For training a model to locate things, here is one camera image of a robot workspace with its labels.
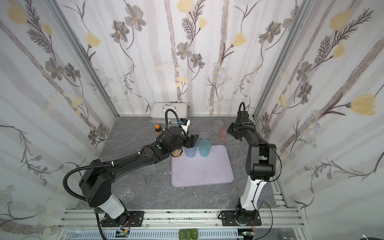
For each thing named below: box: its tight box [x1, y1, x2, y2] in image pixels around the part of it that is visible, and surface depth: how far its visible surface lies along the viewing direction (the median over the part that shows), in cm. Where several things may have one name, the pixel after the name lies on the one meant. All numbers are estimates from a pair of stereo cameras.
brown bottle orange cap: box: [155, 124, 162, 132], surface depth 105 cm
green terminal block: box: [179, 228, 199, 240], surface depth 70 cm
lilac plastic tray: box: [171, 145, 234, 188], surface depth 93 cm
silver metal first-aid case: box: [150, 102, 188, 124], surface depth 104 cm
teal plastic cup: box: [199, 139, 212, 158], surface depth 95 cm
